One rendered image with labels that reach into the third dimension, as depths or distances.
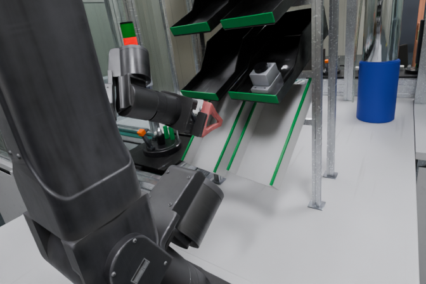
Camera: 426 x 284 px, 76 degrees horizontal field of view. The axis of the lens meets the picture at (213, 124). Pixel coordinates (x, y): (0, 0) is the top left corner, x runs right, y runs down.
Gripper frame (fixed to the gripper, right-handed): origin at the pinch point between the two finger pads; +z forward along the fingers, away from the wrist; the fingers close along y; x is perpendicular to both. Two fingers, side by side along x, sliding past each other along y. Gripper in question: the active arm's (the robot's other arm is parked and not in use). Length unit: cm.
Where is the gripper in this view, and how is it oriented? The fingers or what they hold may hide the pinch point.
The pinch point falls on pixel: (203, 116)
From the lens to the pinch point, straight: 60.0
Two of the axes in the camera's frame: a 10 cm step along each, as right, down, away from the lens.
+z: 6.4, 1.3, 7.5
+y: -7.2, -2.4, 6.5
